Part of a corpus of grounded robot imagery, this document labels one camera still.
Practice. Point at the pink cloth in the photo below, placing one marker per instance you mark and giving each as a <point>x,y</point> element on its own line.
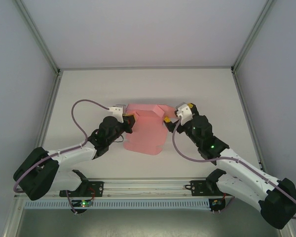
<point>146,133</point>

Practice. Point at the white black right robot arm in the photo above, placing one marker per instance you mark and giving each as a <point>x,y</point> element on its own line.
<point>241,187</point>

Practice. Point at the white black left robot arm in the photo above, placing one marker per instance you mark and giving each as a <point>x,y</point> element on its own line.
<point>75,158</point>

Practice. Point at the small circuit board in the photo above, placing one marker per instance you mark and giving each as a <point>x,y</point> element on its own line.
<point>215,203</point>

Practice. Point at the circuit board with green light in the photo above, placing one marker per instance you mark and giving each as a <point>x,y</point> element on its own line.
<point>85,203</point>

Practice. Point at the grey metal base sheet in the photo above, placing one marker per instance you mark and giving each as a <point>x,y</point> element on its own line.
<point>148,223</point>

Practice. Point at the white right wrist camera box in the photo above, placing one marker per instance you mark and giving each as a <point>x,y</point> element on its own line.
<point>185,112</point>

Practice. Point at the aluminium table side rail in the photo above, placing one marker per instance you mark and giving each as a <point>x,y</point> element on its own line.
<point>37,138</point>
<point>246,116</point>

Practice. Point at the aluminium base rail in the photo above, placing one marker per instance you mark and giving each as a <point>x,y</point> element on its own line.
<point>148,188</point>

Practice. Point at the aluminium frame post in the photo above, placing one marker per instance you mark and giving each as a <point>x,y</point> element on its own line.
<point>38,37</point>
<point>252,37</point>

